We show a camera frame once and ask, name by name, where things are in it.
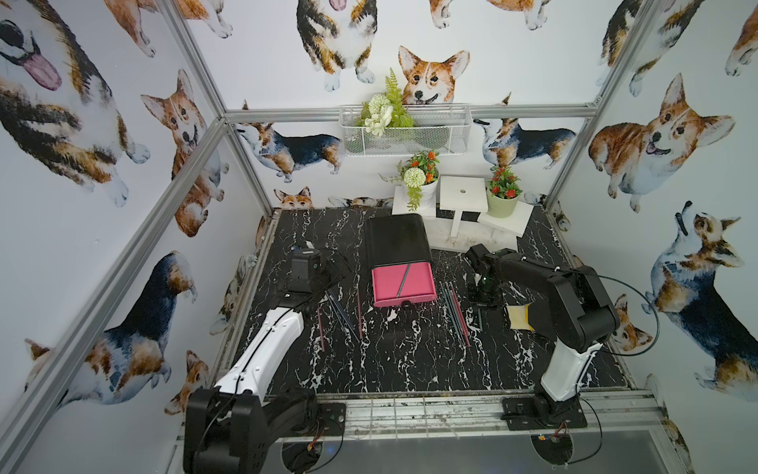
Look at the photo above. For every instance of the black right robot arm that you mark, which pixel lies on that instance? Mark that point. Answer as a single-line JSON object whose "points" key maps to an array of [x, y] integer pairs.
{"points": [[573, 310]]}

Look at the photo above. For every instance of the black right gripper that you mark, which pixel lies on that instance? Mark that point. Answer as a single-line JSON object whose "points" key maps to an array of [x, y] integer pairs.
{"points": [[495, 300]]}

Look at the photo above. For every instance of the white pot orange flowers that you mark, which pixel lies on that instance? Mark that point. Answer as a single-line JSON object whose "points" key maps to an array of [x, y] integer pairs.
{"points": [[419, 176]]}

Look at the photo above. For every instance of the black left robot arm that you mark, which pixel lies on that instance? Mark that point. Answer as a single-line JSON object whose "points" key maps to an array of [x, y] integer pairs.
{"points": [[230, 427]]}

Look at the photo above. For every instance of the green fern with white flowers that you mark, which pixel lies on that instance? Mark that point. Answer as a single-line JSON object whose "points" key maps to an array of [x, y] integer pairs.
{"points": [[385, 110]]}

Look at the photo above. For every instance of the green pot red flowers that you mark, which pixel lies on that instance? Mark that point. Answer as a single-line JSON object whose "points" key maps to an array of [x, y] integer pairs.
{"points": [[503, 193]]}

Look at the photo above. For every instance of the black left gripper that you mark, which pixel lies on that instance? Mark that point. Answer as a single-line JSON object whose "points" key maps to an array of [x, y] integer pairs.
{"points": [[304, 283]]}

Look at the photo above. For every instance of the red pencil right group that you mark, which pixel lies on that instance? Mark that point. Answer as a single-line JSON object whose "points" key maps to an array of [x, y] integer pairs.
{"points": [[459, 314]]}

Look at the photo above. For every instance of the white wire basket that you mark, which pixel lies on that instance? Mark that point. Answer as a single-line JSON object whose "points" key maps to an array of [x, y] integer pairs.
{"points": [[442, 129]]}

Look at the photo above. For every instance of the white wooden stand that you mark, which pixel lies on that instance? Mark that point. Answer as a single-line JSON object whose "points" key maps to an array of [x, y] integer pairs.
{"points": [[455, 211]]}

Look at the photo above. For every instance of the dark blue pencil left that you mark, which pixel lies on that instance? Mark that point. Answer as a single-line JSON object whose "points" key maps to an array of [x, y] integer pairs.
{"points": [[341, 315]]}

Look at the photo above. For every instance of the red pencil near drawer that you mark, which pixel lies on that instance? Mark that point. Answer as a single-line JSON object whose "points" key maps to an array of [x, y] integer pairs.
{"points": [[359, 314]]}

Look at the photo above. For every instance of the black drawer cabinet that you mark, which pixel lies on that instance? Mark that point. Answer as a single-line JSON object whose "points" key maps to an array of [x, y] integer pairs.
{"points": [[396, 240]]}

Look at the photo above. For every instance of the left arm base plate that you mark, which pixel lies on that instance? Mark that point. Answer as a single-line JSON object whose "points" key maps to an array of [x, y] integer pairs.
{"points": [[305, 419]]}

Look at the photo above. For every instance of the yellow sticky note pad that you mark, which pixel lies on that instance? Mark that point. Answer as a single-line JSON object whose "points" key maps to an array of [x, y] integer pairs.
{"points": [[518, 317]]}

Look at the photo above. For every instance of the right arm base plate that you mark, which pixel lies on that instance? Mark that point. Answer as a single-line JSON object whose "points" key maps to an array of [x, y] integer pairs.
{"points": [[539, 412]]}

